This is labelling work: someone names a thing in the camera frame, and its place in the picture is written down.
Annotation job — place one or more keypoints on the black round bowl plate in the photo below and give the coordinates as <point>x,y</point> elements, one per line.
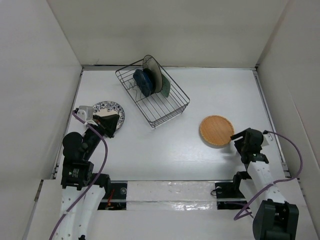
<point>152,79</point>

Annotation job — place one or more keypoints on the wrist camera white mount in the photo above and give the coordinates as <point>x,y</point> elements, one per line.
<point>267,138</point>
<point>84,113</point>

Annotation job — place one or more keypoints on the blue white floral plate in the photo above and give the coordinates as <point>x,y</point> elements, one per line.
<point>105,108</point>

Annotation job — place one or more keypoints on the orange woven bamboo round plate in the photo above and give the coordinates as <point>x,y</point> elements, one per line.
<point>216,130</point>

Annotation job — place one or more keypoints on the dark blue leaf-shaped plate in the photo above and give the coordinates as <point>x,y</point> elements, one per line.
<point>143,82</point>

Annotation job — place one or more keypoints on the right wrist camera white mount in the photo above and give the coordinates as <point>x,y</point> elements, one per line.
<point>267,138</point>

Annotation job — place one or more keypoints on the cream round plate tree drawing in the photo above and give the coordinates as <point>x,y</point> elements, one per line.
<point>150,63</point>

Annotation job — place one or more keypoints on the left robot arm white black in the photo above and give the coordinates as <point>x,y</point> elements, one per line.
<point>82,188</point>

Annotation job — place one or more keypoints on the grey wire dish rack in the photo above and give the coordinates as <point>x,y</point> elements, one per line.
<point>156,108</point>

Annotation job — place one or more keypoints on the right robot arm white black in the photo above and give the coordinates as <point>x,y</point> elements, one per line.
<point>274,218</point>

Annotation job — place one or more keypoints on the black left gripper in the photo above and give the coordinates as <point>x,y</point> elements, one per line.
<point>107,123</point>

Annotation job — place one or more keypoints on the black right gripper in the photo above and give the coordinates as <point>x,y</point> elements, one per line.
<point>237,143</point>

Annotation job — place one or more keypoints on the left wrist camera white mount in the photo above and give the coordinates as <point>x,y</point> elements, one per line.
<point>84,113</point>

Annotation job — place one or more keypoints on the silver front rail tape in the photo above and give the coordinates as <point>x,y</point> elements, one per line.
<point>172,196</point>

